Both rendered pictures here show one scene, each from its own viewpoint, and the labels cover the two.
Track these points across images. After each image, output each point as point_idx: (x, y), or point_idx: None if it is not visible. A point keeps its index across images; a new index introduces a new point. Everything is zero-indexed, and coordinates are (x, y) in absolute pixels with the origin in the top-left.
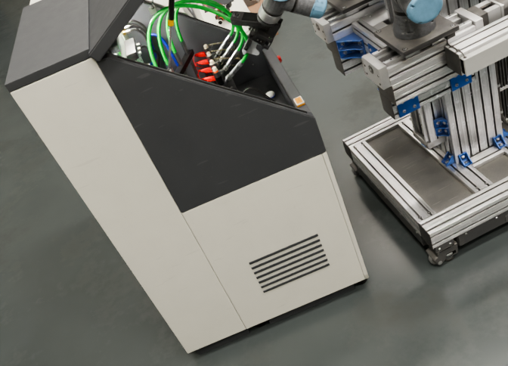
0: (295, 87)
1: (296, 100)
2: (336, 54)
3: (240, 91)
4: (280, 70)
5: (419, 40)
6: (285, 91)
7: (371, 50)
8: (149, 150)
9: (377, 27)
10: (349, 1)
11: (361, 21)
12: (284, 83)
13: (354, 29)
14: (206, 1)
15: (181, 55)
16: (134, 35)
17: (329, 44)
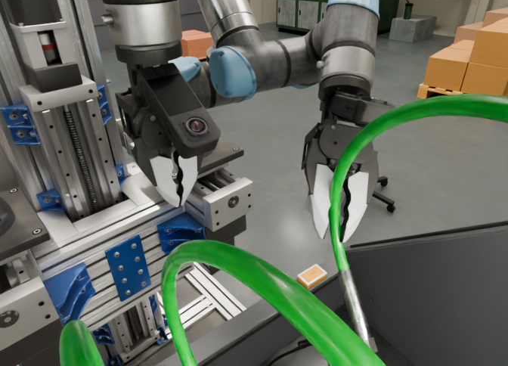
0: (256, 302)
1: (314, 276)
2: (47, 345)
3: (464, 233)
4: (178, 361)
5: (219, 142)
6: (268, 323)
7: (119, 252)
8: None
9: (91, 224)
10: (17, 227)
11: (44, 250)
12: (240, 330)
13: (44, 271)
14: (193, 240)
15: None
16: None
17: (17, 348)
